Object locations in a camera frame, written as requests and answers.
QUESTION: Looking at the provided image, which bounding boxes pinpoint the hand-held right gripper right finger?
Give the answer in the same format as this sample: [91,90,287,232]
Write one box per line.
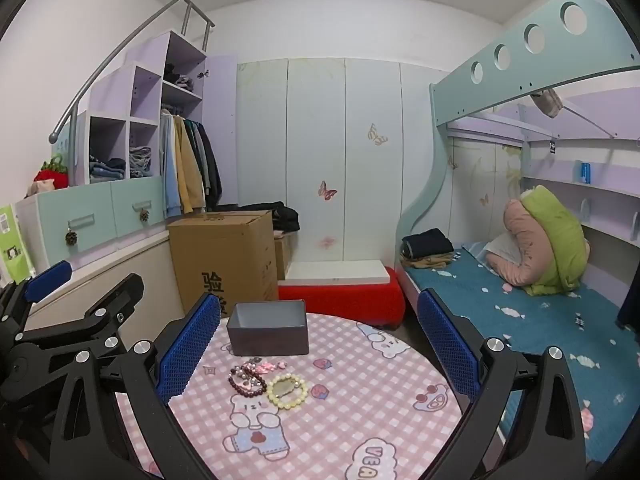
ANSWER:
[416,287,589,480]

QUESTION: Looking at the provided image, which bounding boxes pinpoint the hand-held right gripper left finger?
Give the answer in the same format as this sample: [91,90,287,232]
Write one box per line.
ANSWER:
[47,291,222,480]

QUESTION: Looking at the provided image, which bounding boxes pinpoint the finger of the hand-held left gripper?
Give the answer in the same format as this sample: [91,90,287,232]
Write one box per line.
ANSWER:
[15,273,146,363]
[0,260,73,332]

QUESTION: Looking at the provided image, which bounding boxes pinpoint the dark red bead bracelet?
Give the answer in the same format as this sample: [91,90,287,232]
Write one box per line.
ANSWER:
[228,362,268,396]

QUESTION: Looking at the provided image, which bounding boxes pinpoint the grey tin box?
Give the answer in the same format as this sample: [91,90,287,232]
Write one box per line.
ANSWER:
[226,300,309,357]

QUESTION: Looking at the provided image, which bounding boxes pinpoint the cream bead bracelet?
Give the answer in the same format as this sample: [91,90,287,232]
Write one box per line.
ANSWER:
[266,374,309,409]

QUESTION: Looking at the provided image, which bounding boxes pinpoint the cream low cabinet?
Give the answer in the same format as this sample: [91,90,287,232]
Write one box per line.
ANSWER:
[25,232,173,331]

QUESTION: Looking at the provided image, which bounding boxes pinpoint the green printed box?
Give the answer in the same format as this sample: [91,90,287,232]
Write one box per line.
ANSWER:
[0,203,38,286]

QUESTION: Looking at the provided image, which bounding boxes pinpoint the blue printed bed sheet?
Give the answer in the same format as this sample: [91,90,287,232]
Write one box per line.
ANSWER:
[402,242,640,466]

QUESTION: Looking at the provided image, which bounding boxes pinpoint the teal drawer cabinet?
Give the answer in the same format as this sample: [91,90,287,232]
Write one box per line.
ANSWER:
[15,175,168,281]

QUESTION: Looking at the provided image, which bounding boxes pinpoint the tan garment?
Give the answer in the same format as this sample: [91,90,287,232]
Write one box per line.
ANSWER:
[400,252,463,269]

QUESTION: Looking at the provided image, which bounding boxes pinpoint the strawberry plush toy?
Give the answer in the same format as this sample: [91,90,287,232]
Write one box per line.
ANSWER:
[34,154,71,191]

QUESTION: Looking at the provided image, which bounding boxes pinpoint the folded black clothes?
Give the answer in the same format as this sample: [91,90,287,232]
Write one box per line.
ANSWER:
[401,228,455,259]

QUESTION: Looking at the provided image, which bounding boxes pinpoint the large cardboard box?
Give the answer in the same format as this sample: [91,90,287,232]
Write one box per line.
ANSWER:
[167,210,279,318]

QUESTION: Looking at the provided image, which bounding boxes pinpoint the white pillow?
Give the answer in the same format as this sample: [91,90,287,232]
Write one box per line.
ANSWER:
[486,233,526,266]

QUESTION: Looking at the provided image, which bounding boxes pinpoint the red stool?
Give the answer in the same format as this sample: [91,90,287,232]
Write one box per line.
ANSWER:
[277,267,406,328]

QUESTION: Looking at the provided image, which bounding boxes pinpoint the pink checked bear tablecloth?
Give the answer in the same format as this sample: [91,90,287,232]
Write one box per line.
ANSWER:
[112,310,463,480]

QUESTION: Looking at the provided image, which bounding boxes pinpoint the folded blue jeans stack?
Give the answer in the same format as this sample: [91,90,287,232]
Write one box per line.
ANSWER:
[90,157,127,183]

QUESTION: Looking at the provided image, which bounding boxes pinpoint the white board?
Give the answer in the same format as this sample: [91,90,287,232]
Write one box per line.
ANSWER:
[285,259,393,286]

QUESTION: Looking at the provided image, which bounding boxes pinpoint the small cardboard box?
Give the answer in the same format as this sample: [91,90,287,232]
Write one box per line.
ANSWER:
[273,232,296,281]

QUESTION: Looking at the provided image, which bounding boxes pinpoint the folded grey jeans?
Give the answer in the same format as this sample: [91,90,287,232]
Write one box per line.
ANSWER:
[129,146,152,178]

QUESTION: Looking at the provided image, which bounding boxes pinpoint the light blue shirt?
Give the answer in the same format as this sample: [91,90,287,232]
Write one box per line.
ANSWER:
[160,112,183,221]

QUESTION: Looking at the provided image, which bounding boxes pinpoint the pink and green plush pillow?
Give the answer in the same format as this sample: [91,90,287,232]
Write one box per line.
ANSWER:
[485,185,592,297]

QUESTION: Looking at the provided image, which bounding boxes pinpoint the tan jacket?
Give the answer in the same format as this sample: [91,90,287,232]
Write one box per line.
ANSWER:
[172,115,206,215]

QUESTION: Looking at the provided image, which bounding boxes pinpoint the black clothes pile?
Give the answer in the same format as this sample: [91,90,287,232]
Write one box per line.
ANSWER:
[215,201,301,235]

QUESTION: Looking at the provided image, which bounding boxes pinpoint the black jacket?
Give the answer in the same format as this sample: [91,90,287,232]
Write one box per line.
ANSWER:
[197,121,223,212]

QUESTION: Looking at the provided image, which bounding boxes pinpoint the grey jacket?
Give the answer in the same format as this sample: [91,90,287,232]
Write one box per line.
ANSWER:
[192,121,209,196]

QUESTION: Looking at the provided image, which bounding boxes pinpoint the purple stair storage cabinet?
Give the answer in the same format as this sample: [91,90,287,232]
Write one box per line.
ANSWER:
[52,30,238,211]

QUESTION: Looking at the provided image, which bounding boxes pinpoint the folded dark clothes on shelf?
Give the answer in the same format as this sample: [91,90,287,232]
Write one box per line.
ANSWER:
[164,62,196,92]

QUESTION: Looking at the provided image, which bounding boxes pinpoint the grey metal handrail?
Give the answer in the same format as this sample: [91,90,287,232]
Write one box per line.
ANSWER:
[48,0,216,143]

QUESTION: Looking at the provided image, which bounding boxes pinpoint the white wardrobe with butterfly stickers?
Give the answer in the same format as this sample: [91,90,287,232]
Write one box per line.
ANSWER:
[235,57,451,266]

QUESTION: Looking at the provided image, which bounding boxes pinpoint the grey hanging pouch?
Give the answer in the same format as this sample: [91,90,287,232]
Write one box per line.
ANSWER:
[530,88,565,119]

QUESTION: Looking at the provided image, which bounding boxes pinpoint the purple wall shelf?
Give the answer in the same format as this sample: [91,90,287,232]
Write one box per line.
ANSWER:
[520,105,640,251]

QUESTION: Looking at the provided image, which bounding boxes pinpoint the teal bunk bed frame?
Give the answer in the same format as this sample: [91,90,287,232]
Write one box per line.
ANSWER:
[395,0,640,321]

